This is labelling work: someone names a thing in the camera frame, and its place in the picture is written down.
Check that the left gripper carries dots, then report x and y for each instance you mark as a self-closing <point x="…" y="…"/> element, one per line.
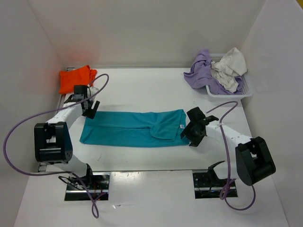
<point x="91" y="109"/>

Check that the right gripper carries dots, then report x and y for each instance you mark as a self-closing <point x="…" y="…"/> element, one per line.
<point x="190" y="130"/>

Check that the orange t shirt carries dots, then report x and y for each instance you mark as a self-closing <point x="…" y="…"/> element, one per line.
<point x="81" y="76"/>

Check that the teal t shirt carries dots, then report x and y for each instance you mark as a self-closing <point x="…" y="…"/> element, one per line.
<point x="137" y="130"/>

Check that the lavender t shirt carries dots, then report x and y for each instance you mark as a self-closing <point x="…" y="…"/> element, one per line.
<point x="200" y="76"/>

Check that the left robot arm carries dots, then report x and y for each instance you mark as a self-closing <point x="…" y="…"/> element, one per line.
<point x="53" y="145"/>

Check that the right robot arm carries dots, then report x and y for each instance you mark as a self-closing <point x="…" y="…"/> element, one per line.
<point x="253" y="159"/>

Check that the white plastic basket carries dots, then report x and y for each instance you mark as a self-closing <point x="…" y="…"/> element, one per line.
<point x="247" y="89"/>

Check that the white t shirt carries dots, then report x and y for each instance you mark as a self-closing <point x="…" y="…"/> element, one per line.
<point x="229" y="70"/>

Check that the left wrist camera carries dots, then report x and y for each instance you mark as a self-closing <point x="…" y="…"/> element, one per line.
<point x="92" y="91"/>

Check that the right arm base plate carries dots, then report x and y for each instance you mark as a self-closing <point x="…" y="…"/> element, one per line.
<point x="207" y="186"/>

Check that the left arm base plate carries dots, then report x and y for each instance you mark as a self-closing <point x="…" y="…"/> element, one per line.
<point x="98" y="188"/>

